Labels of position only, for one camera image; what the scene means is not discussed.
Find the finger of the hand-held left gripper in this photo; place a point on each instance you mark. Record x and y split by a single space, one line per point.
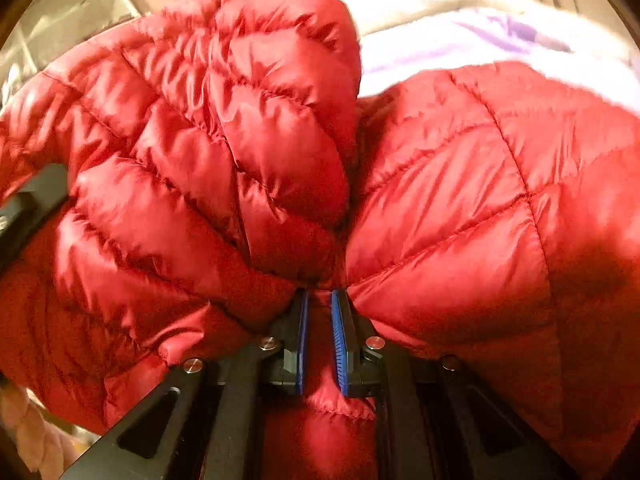
27 215

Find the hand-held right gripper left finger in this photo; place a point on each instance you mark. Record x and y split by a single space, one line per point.
301 342

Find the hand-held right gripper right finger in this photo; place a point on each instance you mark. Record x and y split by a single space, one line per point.
340 342

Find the red down jacket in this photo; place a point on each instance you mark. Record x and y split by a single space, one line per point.
250 170

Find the purple floral blanket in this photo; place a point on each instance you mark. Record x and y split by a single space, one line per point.
490 40

